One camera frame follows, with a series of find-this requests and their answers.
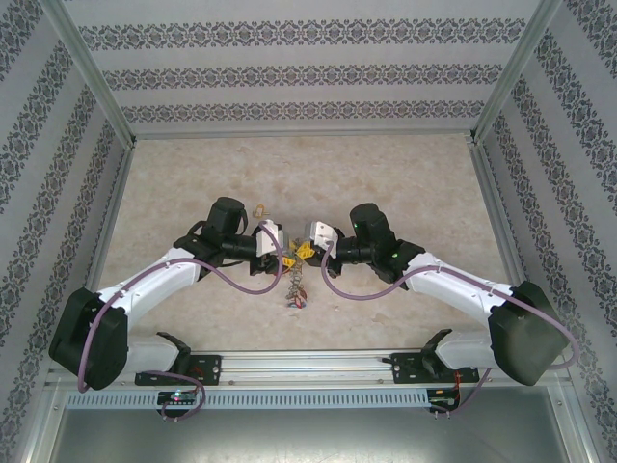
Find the metal keyring bunch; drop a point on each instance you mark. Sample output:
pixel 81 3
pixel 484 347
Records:
pixel 295 284

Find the brass key yellow cap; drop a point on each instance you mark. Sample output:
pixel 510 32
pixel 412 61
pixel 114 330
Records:
pixel 260 210

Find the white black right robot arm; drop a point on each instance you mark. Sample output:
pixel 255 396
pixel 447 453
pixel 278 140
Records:
pixel 458 289

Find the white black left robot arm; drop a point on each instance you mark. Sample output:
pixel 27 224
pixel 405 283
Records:
pixel 149 284

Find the sheet metal tray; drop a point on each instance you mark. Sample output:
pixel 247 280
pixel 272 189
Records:
pixel 308 434

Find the left circuit board green light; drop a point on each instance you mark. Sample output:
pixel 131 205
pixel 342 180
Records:
pixel 178 398

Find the right circuit board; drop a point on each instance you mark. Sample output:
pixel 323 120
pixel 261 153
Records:
pixel 441 401

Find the aluminium mounting rail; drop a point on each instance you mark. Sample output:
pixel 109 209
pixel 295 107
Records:
pixel 308 366

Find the aluminium side rail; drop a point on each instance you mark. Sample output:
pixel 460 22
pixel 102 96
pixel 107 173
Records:
pixel 511 217
pixel 103 217

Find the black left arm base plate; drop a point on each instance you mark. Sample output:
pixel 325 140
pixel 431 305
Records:
pixel 212 369

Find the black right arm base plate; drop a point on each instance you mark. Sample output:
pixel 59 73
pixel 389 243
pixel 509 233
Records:
pixel 405 371

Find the aluminium frame post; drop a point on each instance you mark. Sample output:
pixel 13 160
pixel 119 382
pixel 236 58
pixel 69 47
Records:
pixel 516 72
pixel 91 72

